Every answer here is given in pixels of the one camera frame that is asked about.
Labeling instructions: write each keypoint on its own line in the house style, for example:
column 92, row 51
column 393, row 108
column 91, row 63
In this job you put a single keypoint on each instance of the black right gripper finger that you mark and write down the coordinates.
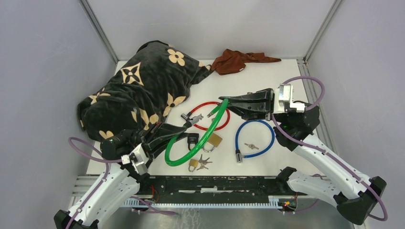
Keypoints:
column 248, row 115
column 249, row 98

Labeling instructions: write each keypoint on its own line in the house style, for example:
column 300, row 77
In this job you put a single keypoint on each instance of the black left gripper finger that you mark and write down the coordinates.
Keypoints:
column 162, row 132
column 155, row 149

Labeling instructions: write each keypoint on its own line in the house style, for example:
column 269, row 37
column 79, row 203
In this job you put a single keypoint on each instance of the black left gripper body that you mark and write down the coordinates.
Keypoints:
column 146, row 140

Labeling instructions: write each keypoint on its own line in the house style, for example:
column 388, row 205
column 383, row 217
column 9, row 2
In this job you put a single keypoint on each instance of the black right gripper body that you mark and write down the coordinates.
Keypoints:
column 270, row 108

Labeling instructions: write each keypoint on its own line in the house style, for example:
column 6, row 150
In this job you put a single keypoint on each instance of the green cable lock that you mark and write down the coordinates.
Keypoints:
column 219, row 111

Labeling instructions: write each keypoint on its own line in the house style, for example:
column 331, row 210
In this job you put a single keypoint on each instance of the black padlock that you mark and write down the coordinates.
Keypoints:
column 192, row 140

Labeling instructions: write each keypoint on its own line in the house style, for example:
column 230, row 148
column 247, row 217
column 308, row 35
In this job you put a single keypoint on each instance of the blue cable lock keys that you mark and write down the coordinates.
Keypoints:
column 251, row 146

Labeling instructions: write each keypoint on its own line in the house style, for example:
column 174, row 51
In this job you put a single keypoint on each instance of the green cable lock keys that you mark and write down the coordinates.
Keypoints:
column 195, row 119

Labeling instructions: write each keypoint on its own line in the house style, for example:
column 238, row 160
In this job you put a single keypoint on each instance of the blue cable lock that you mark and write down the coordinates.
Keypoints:
column 238, row 155

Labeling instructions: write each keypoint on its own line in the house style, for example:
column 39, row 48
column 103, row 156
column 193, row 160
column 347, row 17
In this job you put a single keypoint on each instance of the small brass padlock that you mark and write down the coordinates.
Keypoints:
column 193, row 164

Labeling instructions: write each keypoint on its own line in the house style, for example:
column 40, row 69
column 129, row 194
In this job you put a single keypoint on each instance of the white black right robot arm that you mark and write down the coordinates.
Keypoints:
column 353, row 193

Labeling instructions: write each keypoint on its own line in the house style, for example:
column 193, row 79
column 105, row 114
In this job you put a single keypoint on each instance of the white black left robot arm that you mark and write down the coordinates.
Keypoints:
column 127, row 156

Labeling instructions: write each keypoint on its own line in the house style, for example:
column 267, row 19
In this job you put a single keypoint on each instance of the black floral patterned blanket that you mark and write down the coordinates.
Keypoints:
column 142, row 92

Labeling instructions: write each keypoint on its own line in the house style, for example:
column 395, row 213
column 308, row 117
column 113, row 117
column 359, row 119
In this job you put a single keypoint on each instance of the brown crumpled cloth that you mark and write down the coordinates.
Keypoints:
column 231, row 62

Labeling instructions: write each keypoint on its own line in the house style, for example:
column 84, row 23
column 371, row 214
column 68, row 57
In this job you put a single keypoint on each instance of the small padlock keys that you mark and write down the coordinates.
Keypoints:
column 203, row 163

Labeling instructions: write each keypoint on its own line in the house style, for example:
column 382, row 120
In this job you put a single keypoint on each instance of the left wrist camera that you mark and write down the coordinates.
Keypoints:
column 139, row 159

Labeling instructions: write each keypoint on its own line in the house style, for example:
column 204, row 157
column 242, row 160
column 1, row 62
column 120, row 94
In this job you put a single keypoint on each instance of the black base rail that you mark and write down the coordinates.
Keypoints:
column 214, row 190

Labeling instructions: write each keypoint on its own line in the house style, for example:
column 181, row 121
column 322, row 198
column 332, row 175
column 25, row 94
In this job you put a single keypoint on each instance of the white slotted cable duct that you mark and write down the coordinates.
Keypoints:
column 273, row 203

